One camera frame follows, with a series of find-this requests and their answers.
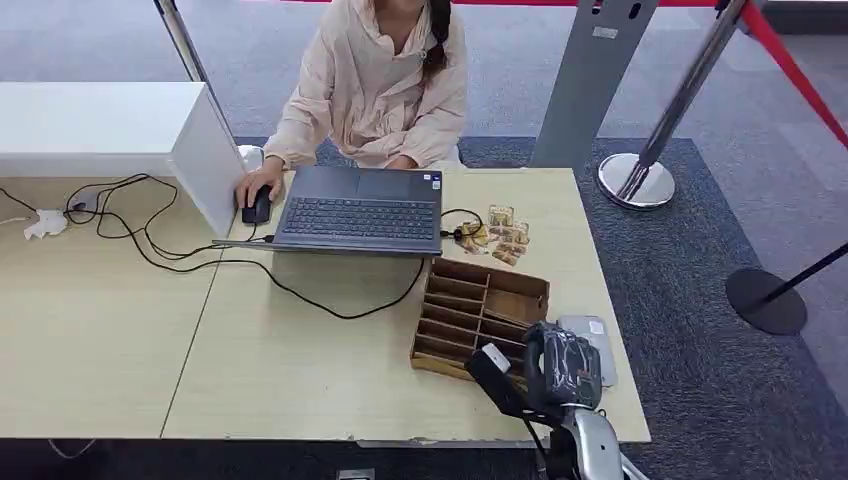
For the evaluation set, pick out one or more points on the person's left hand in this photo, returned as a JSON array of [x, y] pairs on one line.
[[402, 163]]

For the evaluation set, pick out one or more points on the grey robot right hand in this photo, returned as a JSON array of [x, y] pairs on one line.
[[566, 371]]

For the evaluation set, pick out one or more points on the person's right hand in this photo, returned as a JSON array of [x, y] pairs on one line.
[[255, 180]]

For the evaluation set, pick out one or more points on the black computer mouse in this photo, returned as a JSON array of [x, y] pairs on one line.
[[257, 210]]

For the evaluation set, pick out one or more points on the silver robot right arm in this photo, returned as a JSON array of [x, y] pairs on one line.
[[596, 447]]

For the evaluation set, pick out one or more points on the white round seat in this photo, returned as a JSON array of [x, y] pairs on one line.
[[250, 158]]

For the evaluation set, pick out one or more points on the flat silver device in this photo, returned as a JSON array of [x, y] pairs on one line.
[[599, 344]]

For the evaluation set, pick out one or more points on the dark grey laptop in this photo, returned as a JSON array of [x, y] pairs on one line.
[[361, 212]]

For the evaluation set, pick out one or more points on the person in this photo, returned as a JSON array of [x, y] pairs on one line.
[[378, 93]]

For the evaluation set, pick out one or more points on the wooden card box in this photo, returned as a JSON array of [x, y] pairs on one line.
[[457, 318]]

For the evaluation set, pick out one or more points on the slanted metal pole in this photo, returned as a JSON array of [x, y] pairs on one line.
[[182, 40]]

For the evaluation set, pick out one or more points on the white box shelf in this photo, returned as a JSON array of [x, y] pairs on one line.
[[99, 119]]

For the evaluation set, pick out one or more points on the chrome stanchion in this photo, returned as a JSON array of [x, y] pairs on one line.
[[636, 182]]

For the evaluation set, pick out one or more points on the black stanchion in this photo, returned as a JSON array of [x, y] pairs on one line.
[[762, 301]]

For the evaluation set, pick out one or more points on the grey metal stand panel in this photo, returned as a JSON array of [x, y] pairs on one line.
[[590, 73]]

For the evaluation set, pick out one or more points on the grey floor plate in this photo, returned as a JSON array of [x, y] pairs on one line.
[[356, 475]]

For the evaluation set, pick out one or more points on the red barrier belt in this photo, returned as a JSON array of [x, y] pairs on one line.
[[788, 63]]

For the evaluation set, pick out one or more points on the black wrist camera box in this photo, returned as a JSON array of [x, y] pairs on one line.
[[497, 381]]

